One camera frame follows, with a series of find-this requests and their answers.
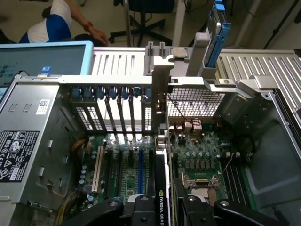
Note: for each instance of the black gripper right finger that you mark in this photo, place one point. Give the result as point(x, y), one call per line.
point(195, 212)

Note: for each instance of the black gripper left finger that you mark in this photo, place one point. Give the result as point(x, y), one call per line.
point(141, 212)

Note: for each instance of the person's hand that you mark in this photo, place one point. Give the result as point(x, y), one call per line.
point(100, 35)

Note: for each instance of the CPU socket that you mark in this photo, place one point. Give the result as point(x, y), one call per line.
point(200, 186)

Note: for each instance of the blue expansion slot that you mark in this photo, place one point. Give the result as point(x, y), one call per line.
point(141, 169)

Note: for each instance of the black RAM slot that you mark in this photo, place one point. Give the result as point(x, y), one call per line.
point(244, 183)
point(233, 183)
point(239, 183)
point(227, 183)

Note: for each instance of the long black expansion slot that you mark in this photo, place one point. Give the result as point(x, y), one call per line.
point(109, 171)

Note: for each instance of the white expansion slot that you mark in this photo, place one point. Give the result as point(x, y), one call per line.
point(97, 169)

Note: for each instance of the green Dell motherboard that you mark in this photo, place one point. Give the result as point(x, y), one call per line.
point(202, 146)

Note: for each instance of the open grey PC case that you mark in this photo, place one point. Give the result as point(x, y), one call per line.
point(270, 153)

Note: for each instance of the grey power supply unit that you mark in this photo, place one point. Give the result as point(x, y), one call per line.
point(35, 113)

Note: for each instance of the grey plastic parts rack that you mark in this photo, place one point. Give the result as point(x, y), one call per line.
point(201, 54)

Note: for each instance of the silver CPU chip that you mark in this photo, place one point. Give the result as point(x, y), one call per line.
point(179, 53)

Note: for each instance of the blue plastic tab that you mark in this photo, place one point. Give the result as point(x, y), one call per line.
point(45, 70)

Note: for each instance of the light blue framed screen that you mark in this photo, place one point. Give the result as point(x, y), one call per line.
point(42, 61)

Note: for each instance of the chrome table leg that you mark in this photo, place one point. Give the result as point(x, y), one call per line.
point(127, 23)

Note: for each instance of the white table leg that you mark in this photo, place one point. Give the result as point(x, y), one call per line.
point(179, 23)
point(249, 18)

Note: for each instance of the black table corner cap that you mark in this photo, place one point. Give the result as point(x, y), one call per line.
point(298, 52)

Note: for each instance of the red wristwatch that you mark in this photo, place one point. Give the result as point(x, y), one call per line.
point(88, 26)

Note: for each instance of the black tripod leg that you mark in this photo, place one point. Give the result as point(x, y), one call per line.
point(276, 30)

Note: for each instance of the person in white blue shirt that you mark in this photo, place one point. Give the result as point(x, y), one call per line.
point(56, 28)

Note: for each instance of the black office chair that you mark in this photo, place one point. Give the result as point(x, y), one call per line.
point(150, 5)

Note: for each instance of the hard disk with blue bracket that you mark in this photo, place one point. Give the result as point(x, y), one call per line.
point(223, 35)

